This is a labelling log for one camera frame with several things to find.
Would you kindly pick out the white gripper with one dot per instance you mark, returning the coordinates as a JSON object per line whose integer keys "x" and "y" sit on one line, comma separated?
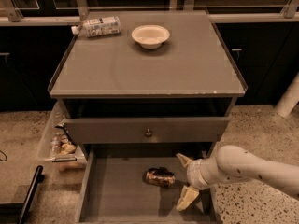
{"x": 193, "y": 174}

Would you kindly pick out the orange soda can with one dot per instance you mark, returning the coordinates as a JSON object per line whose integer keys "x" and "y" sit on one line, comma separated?
{"x": 160, "y": 177}

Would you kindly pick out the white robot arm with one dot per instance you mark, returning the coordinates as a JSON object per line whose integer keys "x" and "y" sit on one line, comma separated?
{"x": 235, "y": 164}

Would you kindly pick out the grey top drawer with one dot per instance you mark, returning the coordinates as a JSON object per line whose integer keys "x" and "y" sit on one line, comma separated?
{"x": 132, "y": 130}

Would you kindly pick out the round metal drawer knob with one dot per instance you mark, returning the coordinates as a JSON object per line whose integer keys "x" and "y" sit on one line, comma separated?
{"x": 148, "y": 133}

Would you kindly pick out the open grey middle drawer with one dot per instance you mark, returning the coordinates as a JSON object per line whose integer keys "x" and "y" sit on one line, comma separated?
{"x": 115, "y": 190}

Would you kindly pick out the grey drawer cabinet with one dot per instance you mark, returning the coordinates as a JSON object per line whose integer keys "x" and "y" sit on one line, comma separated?
{"x": 192, "y": 74}

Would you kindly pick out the white paper bowl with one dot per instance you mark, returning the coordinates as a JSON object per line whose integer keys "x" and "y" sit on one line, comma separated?
{"x": 150, "y": 36}

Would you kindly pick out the white labelled plastic bottle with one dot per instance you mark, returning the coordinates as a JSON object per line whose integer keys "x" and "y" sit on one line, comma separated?
{"x": 98, "y": 27}

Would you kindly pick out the black bar handle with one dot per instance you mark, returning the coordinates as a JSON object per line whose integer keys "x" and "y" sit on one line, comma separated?
{"x": 37, "y": 178}

